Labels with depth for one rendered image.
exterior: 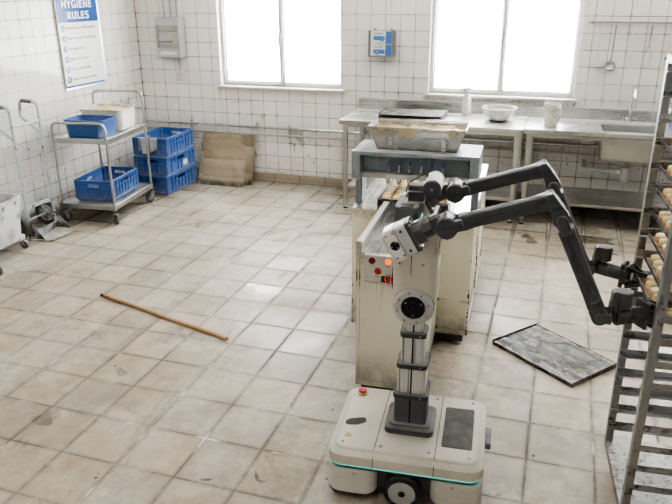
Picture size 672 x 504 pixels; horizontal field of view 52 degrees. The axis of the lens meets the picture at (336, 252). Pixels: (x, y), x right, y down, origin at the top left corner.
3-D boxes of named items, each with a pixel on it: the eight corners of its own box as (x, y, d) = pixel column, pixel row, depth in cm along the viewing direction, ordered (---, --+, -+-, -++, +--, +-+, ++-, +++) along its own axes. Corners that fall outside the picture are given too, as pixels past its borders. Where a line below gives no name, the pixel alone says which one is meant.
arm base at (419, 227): (421, 244, 253) (406, 216, 251) (441, 235, 250) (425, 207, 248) (418, 253, 245) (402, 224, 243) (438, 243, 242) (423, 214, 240)
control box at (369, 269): (365, 278, 341) (365, 252, 336) (413, 283, 335) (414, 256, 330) (363, 281, 337) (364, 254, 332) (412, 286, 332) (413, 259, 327)
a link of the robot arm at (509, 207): (561, 182, 234) (564, 189, 225) (570, 219, 238) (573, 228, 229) (435, 213, 248) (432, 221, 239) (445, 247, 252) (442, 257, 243)
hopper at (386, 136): (376, 140, 417) (376, 117, 412) (469, 145, 404) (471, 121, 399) (366, 150, 391) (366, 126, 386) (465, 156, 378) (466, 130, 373)
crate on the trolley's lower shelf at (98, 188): (104, 184, 698) (102, 165, 691) (139, 186, 692) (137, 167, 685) (76, 200, 647) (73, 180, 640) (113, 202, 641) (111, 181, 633)
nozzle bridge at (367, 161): (363, 192, 433) (364, 139, 421) (479, 200, 416) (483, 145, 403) (351, 207, 403) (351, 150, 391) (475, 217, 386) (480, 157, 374)
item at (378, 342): (380, 337, 430) (383, 200, 398) (435, 344, 422) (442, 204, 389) (354, 398, 367) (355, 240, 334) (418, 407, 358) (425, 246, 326)
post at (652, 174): (604, 445, 309) (668, 54, 247) (603, 441, 311) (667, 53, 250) (611, 446, 308) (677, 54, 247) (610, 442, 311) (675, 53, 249)
